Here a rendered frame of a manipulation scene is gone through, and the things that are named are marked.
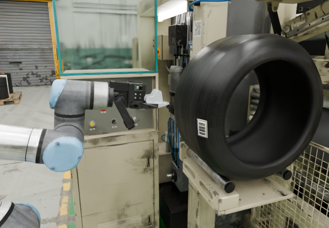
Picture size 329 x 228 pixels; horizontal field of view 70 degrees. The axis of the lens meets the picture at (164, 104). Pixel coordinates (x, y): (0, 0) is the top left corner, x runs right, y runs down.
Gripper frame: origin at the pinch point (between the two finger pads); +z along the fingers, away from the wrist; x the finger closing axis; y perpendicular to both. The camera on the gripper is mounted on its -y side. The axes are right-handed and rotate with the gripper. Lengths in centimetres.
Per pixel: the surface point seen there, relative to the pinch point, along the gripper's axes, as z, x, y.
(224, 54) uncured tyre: 16.3, -7.1, 20.0
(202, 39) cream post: 25.3, 27.9, 27.1
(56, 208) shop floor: -45, 129, -128
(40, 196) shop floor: -62, 153, -130
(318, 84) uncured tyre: 56, -12, 13
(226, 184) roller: 24.9, -9.3, -27.5
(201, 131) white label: 10.4, -10.1, -6.3
